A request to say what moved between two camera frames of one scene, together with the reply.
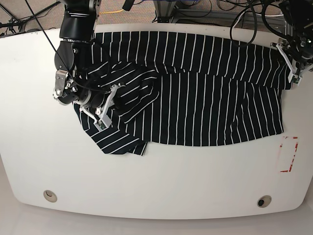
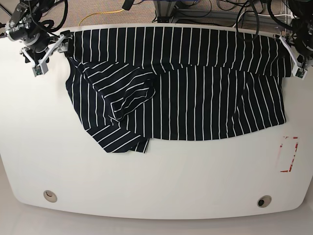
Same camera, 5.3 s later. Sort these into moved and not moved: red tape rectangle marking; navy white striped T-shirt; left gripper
Moved: left gripper
Not moved: red tape rectangle marking; navy white striped T-shirt
